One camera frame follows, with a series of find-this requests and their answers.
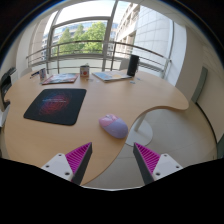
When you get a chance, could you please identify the black mouse pad red print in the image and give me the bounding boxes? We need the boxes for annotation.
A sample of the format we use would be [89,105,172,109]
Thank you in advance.
[23,88,88,127]

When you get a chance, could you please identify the black office printer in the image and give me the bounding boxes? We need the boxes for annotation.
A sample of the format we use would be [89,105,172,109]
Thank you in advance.
[0,67,17,111]

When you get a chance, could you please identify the white mug red print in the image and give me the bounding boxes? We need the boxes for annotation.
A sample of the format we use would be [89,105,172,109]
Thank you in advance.
[79,64,90,79]

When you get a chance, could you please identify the black cylinder speaker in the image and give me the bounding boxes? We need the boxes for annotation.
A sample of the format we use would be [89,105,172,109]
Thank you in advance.
[126,54,140,78]

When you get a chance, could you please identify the open light blue booklet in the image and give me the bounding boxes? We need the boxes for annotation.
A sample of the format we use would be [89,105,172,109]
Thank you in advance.
[92,70,133,83]

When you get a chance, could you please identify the printed drink can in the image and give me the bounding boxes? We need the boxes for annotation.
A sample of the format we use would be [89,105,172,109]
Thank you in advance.
[38,67,48,83]

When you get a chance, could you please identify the metal balcony railing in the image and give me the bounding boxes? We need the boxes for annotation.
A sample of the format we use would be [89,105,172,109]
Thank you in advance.
[25,40,173,80]

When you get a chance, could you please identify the pink and lilac computer mouse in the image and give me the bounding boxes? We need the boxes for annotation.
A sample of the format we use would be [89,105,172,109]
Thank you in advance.
[98,113,129,140]

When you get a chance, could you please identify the red and blue magazine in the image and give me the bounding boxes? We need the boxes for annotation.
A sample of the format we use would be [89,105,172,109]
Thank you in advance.
[41,73,80,86]

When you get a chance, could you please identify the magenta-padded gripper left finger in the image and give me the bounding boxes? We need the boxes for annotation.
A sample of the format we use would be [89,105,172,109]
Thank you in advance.
[40,142,93,186]

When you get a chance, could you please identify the white chair wooden legs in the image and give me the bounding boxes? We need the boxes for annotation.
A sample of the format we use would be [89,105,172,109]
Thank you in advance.
[0,104,11,129]

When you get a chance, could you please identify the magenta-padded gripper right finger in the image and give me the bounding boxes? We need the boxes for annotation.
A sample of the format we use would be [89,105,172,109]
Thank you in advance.
[132,142,184,185]

